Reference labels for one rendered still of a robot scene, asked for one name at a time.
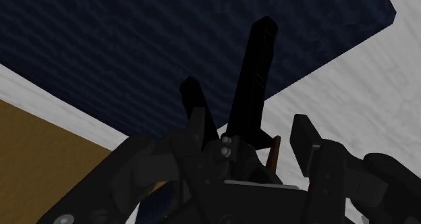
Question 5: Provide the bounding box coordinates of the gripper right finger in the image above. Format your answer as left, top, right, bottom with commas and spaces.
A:
289, 113, 421, 224

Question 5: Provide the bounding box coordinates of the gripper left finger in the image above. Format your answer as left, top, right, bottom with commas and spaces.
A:
36, 76, 231, 224

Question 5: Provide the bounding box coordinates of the thin brown stick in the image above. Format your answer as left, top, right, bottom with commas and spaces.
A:
265, 135, 282, 172

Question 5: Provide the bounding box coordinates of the tall black upright bar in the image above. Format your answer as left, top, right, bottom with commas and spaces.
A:
226, 16, 279, 150

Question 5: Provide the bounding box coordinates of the dark blue patterned rug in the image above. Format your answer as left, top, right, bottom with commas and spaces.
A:
0, 0, 397, 140

